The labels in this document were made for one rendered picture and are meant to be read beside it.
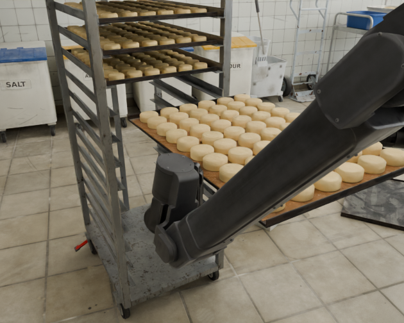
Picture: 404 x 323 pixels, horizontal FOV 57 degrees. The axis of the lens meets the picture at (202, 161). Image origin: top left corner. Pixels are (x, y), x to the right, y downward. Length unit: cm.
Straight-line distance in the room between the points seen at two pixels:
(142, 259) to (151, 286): 18
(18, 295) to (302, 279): 136
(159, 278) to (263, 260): 60
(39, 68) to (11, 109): 43
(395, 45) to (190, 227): 34
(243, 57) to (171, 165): 333
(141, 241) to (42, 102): 200
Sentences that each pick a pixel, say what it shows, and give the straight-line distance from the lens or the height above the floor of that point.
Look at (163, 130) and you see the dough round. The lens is 91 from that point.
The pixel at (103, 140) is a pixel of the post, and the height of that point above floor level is 87.
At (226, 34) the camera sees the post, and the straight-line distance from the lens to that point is 134.
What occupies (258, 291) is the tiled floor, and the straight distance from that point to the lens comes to 190.
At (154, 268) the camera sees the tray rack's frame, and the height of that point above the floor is 15.
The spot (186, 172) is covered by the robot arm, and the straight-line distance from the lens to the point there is 54.
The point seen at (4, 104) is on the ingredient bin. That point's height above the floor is 35.
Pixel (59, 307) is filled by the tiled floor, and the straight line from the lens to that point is 192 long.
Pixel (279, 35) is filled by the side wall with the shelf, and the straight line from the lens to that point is 475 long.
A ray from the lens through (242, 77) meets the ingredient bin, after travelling 389.
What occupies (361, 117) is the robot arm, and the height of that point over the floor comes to 126.
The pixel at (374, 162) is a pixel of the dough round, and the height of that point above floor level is 103.
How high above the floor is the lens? 135
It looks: 27 degrees down
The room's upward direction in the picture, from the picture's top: straight up
